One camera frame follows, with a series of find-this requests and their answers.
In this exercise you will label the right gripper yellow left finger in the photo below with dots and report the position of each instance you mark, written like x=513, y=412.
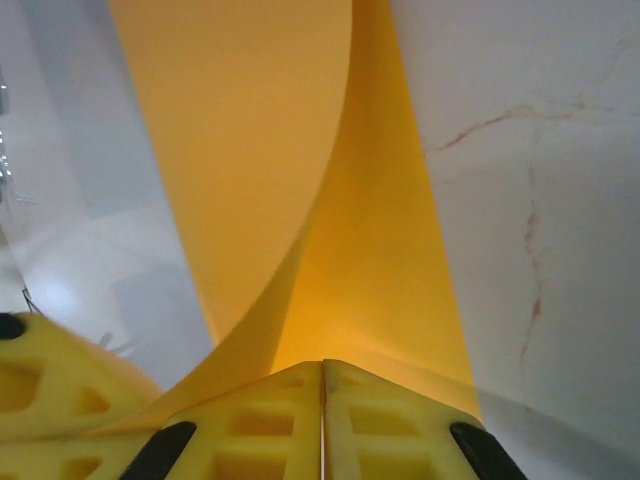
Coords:
x=225, y=415

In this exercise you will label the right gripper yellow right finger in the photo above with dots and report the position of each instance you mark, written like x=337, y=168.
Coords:
x=425, y=425

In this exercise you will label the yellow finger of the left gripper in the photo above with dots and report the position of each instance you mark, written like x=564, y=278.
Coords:
x=50, y=460
x=60, y=370

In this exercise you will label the orange paper sheet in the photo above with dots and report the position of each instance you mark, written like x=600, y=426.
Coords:
x=250, y=150

